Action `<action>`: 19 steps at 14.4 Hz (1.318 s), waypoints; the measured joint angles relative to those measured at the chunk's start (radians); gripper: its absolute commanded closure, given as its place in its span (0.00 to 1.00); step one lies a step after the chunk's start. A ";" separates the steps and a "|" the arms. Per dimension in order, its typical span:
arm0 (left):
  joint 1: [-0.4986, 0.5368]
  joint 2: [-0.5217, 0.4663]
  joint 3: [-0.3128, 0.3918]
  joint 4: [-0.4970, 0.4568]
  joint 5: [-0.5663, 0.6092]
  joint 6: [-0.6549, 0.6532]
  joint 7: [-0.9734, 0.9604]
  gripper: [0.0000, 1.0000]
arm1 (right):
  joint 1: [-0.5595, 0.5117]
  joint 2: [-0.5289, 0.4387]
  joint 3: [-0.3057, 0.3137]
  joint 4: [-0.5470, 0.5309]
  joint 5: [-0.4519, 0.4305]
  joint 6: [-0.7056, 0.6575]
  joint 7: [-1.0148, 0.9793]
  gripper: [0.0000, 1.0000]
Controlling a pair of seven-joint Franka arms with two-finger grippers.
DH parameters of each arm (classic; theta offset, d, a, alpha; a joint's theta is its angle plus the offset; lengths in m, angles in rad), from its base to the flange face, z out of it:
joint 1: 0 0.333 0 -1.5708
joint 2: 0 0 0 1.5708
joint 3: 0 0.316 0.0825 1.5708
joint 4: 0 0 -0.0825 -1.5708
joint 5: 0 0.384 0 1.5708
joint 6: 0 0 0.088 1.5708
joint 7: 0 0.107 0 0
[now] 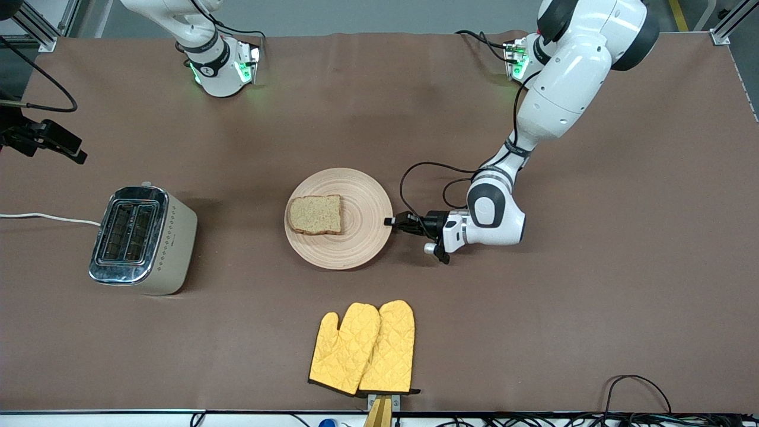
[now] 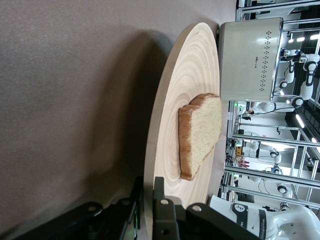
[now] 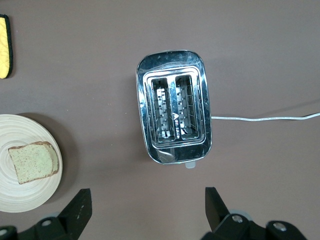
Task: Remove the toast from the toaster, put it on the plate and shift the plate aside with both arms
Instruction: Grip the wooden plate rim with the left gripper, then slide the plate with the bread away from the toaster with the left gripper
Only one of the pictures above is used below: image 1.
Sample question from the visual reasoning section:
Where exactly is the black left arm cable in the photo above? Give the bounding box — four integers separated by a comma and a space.
400, 71, 537, 233

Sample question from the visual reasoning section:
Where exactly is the black base cable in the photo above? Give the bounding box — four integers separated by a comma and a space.
211, 23, 266, 45
455, 30, 512, 65

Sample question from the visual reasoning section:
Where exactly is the black looped cable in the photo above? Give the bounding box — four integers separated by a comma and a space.
604, 374, 673, 416

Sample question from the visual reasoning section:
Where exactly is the beige and chrome toaster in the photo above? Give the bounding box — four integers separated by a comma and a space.
89, 183, 198, 295

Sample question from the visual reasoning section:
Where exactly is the yellow quilted oven mitt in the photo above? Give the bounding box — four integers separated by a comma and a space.
358, 300, 422, 396
308, 303, 381, 396

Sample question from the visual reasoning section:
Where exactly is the brown table mat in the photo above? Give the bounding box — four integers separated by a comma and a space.
0, 31, 759, 414

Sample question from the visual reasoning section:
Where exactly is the black right base cable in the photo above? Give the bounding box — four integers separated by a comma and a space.
211, 23, 266, 45

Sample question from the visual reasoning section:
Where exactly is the white toaster power cable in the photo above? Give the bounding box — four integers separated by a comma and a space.
0, 212, 101, 227

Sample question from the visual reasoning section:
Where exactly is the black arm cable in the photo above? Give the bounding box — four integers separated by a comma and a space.
400, 71, 537, 233
0, 34, 78, 113

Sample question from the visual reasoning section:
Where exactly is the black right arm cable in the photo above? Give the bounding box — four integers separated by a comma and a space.
0, 34, 78, 113

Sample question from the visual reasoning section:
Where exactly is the wooden block with metal bracket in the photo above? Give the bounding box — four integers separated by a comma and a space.
363, 393, 401, 427

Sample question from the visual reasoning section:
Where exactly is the round wooden plate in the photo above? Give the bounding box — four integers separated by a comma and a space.
284, 168, 393, 270

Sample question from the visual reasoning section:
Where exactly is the brown bread toast slice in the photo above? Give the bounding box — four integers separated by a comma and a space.
288, 195, 343, 235

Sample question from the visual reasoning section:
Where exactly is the black left base cable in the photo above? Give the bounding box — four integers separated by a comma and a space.
455, 30, 512, 65

